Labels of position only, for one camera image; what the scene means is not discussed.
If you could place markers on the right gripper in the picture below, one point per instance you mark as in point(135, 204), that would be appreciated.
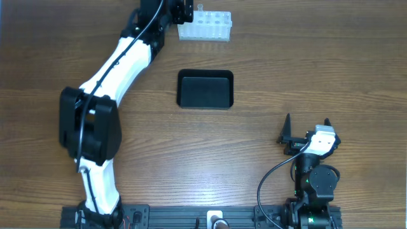
point(295, 146)

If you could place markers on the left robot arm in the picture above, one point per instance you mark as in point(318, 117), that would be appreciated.
point(127, 63)

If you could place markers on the black tray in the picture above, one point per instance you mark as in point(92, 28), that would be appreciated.
point(205, 92)

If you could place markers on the white test tube rack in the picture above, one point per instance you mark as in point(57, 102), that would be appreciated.
point(206, 33)

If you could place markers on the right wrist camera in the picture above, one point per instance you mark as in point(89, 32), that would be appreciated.
point(322, 140)

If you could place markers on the mounting rail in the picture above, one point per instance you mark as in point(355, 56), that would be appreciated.
point(178, 217)

